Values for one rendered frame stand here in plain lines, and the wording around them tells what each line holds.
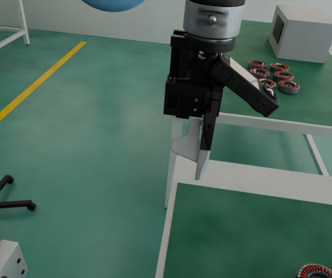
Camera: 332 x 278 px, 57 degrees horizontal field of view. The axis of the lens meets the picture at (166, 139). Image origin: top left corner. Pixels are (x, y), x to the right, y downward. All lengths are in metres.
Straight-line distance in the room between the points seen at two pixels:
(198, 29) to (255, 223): 0.71
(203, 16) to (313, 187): 0.90
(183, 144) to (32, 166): 1.96
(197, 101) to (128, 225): 1.49
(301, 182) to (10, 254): 0.94
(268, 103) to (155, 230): 1.49
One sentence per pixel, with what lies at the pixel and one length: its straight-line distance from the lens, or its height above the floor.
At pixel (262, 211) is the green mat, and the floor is 0.75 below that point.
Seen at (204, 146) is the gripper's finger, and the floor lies 1.21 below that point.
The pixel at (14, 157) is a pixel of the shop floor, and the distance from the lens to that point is 2.48.
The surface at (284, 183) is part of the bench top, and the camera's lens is 1.16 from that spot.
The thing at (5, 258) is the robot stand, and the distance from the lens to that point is 0.62.
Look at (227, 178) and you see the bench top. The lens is 1.10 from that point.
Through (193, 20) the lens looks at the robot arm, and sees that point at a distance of 0.41.
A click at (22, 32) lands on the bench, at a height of 0.19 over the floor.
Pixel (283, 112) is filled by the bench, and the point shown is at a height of 0.75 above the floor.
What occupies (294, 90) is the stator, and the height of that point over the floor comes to 0.77.
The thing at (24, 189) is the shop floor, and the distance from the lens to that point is 2.20.
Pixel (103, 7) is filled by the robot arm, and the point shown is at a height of 1.42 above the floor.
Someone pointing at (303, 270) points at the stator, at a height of 0.79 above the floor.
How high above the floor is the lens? 1.47
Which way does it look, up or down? 36 degrees down
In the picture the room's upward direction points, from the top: 5 degrees clockwise
